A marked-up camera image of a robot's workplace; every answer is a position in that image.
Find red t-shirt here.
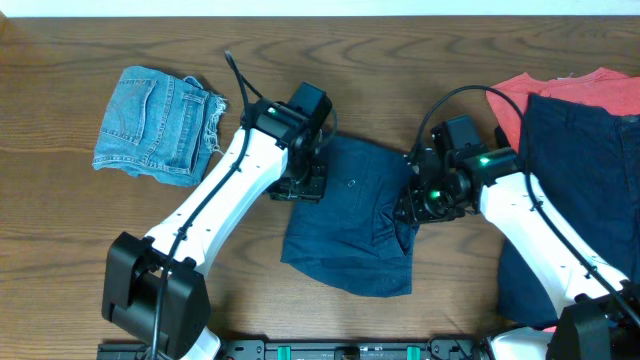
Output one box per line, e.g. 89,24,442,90
486,67,639,152

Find light blue denim shorts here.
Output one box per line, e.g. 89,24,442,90
92,66,226,187

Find dark navy garment pile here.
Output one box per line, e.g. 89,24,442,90
494,92,640,331

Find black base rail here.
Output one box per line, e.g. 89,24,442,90
97,337,481,360

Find dark blue shorts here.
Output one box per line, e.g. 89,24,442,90
281,136,418,297

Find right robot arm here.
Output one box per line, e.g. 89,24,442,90
394,116,639,360

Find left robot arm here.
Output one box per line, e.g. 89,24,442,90
101,82,335,359

